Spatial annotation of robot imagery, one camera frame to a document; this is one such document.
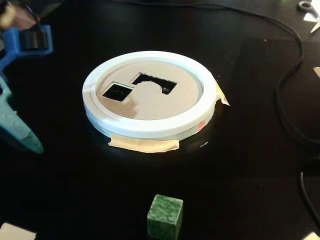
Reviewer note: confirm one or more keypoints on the green square block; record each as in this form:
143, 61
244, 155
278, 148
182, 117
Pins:
165, 217

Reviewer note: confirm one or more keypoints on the blue gripper black motor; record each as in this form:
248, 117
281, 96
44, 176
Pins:
32, 41

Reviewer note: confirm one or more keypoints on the white paper corner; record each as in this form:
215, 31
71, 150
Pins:
311, 237

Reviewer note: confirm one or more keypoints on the white paper scrap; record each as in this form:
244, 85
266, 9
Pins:
317, 72

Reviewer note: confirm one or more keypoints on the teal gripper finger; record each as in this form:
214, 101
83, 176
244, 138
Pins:
17, 130

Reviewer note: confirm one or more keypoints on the white bowl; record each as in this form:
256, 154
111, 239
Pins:
175, 105

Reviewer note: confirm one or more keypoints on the small cream masking tape piece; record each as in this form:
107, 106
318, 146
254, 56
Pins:
222, 96

